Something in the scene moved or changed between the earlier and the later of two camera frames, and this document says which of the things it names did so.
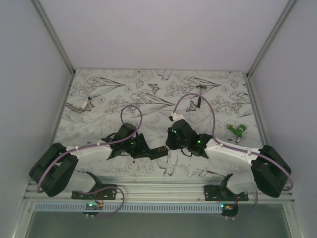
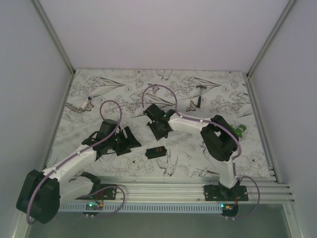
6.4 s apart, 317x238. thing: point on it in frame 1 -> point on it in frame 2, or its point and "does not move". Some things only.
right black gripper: x=169 y=142 -> x=158 y=136
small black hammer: x=201 y=88 does not move
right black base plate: x=219 y=193 does not move
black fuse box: x=158 y=152 does not move
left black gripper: x=142 y=150 -> x=128 y=143
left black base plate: x=109 y=194 does not move
